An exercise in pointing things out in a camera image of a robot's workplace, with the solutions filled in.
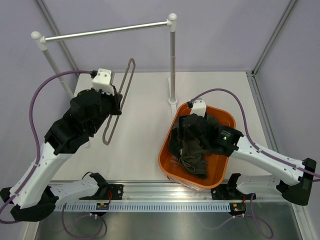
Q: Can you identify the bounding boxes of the dark green shorts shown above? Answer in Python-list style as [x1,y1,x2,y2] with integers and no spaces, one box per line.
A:
[167,113,223,180]

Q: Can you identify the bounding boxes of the beige wire hanger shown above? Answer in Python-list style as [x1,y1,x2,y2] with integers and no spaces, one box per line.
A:
[101,58,137,145]

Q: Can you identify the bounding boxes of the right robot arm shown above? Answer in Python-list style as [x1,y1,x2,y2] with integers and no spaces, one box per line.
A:
[177,113,317,206]

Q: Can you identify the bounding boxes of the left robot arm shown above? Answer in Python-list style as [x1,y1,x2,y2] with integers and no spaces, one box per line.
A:
[0,88,123,223]

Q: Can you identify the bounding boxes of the white rack base foot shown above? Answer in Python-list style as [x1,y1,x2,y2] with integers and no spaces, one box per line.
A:
[167,77,178,105]

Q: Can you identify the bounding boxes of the orange plastic tub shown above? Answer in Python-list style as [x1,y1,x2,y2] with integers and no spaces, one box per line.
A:
[158,102,229,191]

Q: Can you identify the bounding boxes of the silver clothes rack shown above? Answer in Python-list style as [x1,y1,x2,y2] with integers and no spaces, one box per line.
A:
[31,13,178,99]

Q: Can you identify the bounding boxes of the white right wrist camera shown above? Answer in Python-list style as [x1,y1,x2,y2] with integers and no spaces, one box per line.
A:
[187,98,207,117]

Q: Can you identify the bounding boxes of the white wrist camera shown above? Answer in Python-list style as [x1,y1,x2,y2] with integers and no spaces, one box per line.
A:
[90,68,115,96]
[187,98,207,117]

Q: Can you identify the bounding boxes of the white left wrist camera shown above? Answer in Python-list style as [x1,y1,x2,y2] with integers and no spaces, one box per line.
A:
[90,68,115,96]

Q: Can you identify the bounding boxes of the aluminium mounting rail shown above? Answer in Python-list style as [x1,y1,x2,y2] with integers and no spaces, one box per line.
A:
[32,181,305,202]

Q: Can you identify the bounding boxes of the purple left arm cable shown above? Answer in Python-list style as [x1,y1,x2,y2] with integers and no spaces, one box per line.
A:
[0,70,107,237]

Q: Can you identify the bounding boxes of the white slotted cable duct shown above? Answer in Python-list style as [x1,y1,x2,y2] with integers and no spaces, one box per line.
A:
[54,201,231,213]

